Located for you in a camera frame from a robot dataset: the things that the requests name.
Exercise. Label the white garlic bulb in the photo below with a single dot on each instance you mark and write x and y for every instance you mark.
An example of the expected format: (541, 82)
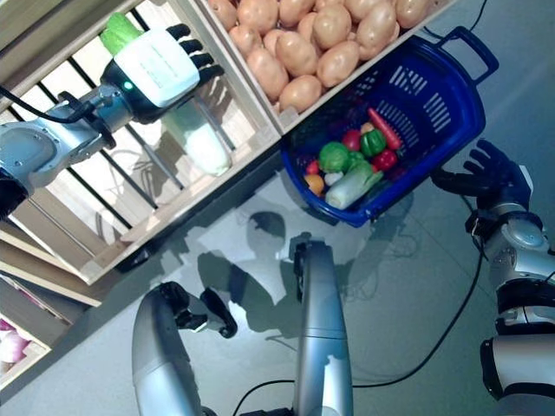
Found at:
(333, 178)

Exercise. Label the tan potato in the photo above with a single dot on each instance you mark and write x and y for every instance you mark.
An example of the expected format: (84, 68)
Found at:
(377, 32)
(338, 63)
(245, 40)
(362, 6)
(258, 15)
(272, 42)
(300, 93)
(296, 52)
(331, 26)
(412, 11)
(266, 71)
(297, 9)
(223, 11)

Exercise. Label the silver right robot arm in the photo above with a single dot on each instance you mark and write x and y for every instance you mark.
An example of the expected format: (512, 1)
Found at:
(516, 242)

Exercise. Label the small yellow onion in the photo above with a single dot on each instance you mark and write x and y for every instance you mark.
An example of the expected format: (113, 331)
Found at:
(367, 128)

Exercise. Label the red tomato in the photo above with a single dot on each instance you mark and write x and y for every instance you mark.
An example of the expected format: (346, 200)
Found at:
(352, 140)

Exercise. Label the red chili pepper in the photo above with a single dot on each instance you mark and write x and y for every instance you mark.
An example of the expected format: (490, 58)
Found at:
(385, 129)

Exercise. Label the wooden slatted cabbage crate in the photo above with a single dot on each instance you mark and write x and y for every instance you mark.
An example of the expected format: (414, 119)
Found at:
(260, 143)

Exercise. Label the small green cabbage head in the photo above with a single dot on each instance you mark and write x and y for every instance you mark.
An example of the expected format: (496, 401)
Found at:
(334, 157)

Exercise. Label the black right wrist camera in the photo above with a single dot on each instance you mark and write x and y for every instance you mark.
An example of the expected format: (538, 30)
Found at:
(476, 229)

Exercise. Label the silver right robot leg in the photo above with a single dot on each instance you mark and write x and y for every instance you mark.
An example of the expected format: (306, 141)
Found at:
(323, 325)

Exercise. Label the blue plastic shopping basket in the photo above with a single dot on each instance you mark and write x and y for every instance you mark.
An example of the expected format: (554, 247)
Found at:
(459, 108)

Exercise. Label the silver left robot leg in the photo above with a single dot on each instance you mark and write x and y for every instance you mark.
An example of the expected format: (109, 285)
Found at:
(160, 372)

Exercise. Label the red bell pepper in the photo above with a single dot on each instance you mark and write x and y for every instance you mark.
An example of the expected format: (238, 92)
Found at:
(385, 160)

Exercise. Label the purple white onion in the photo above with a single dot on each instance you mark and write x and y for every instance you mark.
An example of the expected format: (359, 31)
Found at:
(8, 326)
(13, 352)

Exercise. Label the small orange fruit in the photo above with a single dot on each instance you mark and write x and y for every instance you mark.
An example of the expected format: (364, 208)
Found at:
(314, 184)

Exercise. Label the small red vegetable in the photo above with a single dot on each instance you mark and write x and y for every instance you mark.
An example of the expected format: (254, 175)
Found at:
(313, 167)

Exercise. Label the napa cabbage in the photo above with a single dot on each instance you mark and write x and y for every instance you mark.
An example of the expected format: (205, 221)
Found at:
(347, 193)
(204, 147)

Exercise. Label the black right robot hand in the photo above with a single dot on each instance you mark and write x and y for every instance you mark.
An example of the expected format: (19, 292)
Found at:
(494, 177)

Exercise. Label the wooden potato crate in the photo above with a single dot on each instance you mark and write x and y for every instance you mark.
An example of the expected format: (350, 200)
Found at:
(303, 119)

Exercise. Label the wooden display shelf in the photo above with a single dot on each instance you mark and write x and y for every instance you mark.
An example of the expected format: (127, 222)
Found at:
(52, 277)

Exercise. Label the silver robot leg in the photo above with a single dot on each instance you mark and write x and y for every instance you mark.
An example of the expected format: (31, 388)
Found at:
(160, 372)
(323, 325)

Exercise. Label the green bell pepper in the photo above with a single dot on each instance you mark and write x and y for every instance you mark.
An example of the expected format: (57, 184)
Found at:
(357, 161)
(373, 144)

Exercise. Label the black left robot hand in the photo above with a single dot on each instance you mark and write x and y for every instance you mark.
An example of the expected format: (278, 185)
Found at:
(156, 69)

